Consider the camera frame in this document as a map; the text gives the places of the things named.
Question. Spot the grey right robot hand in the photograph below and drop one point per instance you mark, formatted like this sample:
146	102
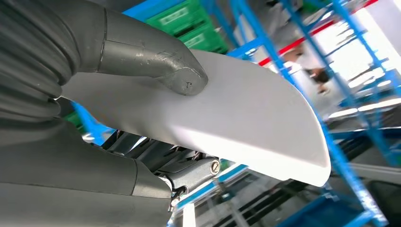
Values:
62	188

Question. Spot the blue metal shelf rack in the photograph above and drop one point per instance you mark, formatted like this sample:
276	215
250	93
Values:
344	175

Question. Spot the green plastic crate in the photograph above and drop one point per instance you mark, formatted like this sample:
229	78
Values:
203	39
175	17

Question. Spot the person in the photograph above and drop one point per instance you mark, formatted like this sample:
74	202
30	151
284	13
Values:
313	59

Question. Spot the red barrier belt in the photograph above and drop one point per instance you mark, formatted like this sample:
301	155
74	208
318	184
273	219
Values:
322	27

